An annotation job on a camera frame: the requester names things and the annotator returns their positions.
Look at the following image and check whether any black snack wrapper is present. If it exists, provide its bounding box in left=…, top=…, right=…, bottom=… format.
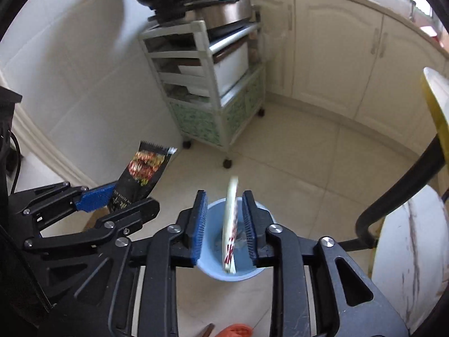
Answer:
left=112, top=140, right=178, bottom=213

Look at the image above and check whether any black furniture piece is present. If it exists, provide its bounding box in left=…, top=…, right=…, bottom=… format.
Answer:
left=0, top=86, right=23, bottom=197

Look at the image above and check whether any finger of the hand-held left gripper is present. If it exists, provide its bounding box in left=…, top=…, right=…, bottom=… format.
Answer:
left=23, top=197, right=161, bottom=254
left=9, top=181, right=119, bottom=229

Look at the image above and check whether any white rolling kitchen cart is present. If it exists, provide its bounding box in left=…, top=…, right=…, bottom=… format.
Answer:
left=138, top=19, right=267, bottom=169

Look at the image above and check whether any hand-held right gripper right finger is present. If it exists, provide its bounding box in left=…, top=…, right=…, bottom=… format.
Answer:
left=241, top=190, right=411, bottom=337

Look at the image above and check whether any white storage box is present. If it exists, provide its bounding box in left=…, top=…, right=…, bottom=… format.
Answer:
left=177, top=40, right=250, bottom=97

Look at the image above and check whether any orange slipper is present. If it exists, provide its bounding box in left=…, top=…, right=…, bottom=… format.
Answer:
left=214, top=324, right=254, bottom=337

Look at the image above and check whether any blue waste bin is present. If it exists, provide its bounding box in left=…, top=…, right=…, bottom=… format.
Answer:
left=196, top=197, right=278, bottom=282

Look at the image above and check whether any round marble table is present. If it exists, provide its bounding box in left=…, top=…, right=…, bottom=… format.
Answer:
left=370, top=67, right=449, bottom=334

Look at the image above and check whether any black cable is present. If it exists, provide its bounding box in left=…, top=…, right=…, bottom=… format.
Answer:
left=9, top=131, right=22, bottom=194

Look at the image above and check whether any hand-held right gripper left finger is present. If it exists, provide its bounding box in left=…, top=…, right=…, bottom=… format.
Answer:
left=56, top=190, right=209, bottom=337

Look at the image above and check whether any silver rice cooker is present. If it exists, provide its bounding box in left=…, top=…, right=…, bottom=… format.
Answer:
left=182, top=0, right=255, bottom=31

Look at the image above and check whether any black curved metal frame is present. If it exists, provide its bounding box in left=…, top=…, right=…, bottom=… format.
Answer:
left=338, top=133, right=449, bottom=253

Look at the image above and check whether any white red paper sleeve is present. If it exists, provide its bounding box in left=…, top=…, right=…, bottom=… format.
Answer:
left=222, top=176, right=241, bottom=274

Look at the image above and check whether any cream kitchen cabinet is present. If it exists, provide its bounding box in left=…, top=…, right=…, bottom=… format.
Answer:
left=246, top=0, right=449, bottom=155

